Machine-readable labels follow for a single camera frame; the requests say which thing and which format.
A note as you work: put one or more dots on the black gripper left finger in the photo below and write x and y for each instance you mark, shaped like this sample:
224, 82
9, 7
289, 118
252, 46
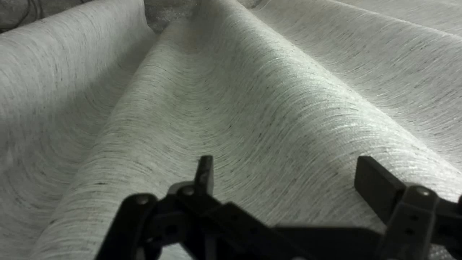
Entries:
204, 176

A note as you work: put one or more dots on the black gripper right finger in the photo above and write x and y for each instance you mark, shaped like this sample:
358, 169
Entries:
377, 186

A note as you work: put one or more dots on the grey woven fabric curtain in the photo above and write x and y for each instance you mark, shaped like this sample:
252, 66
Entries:
103, 98

